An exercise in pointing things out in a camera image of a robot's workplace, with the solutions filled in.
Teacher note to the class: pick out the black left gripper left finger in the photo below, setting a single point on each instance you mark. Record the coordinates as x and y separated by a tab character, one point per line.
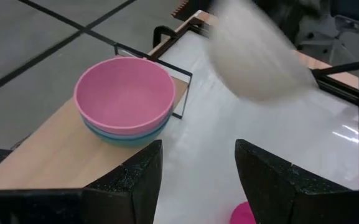
129	193

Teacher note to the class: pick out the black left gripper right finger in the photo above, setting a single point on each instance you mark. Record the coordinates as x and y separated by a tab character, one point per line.
275	193

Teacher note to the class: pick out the red plastic bowl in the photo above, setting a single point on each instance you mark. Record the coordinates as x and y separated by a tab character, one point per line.
241	216

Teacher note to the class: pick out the cream plastic bowl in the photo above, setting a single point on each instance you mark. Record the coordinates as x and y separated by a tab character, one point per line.
254	62

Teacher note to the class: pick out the light blue plastic bowl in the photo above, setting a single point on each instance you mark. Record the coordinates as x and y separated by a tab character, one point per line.
126	137

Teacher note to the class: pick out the pink plastic bowl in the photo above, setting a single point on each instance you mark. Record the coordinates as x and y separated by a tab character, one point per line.
123	93

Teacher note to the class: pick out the light wooden shelf board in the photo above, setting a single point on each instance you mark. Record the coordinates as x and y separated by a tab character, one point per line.
42	155

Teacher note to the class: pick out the green plastic bowl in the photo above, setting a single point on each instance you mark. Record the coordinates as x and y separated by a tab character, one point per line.
126	143

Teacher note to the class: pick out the office chair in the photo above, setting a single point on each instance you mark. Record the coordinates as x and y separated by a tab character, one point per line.
353	7

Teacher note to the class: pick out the black clamp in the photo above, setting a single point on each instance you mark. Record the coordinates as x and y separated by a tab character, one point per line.
159	31

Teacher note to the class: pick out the black aluminium table rail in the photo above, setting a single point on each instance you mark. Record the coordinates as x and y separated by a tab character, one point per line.
338	88

